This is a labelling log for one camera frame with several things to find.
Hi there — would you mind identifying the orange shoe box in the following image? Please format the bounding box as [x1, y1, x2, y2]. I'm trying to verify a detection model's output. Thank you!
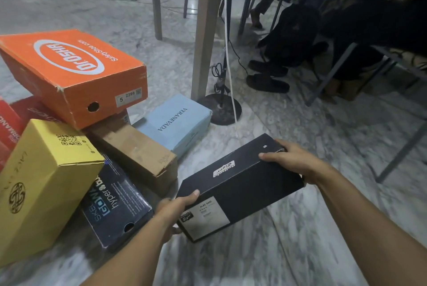
[0, 29, 148, 130]

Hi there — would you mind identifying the brown cardboard shoe box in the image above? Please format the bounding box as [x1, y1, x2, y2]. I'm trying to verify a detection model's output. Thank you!
[85, 110, 178, 198]

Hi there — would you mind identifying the person's right forearm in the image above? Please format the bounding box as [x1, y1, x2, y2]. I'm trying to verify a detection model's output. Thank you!
[314, 165, 427, 286]

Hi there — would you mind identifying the white cable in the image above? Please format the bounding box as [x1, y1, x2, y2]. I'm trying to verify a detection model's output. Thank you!
[218, 0, 241, 136]

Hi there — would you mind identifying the black round stand base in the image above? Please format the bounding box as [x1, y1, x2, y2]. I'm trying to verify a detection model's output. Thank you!
[197, 93, 242, 126]

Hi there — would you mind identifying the beige table leg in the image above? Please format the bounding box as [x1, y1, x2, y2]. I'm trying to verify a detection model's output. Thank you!
[190, 0, 225, 101]

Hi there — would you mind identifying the person's left forearm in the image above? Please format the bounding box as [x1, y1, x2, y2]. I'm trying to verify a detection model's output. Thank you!
[78, 213, 174, 286]

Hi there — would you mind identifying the person's right hand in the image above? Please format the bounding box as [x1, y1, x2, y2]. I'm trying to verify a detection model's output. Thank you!
[258, 139, 327, 186]

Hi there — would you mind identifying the black sandal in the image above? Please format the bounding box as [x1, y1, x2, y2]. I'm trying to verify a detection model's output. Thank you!
[246, 74, 290, 93]
[248, 59, 289, 77]

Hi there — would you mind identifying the black shoe box white label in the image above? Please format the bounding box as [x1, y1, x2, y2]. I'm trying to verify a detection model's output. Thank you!
[175, 133, 305, 243]

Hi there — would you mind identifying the yellow shoe box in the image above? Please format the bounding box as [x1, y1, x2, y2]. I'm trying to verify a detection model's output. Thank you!
[0, 119, 105, 267]

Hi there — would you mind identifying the grey metal chair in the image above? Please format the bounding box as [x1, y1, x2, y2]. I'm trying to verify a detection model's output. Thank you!
[304, 42, 427, 184]

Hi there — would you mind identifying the person's left hand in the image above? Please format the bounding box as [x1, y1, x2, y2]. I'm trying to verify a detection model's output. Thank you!
[154, 189, 200, 245]

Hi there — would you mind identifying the light blue shoe box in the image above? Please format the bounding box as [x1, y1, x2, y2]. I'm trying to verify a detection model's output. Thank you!
[133, 93, 213, 160]

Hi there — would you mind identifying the dark blue printed shoe box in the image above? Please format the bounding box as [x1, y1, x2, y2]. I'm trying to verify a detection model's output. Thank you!
[80, 154, 155, 252]

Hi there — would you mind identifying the red shoe box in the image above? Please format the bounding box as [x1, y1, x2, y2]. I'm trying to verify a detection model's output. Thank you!
[0, 95, 64, 171]

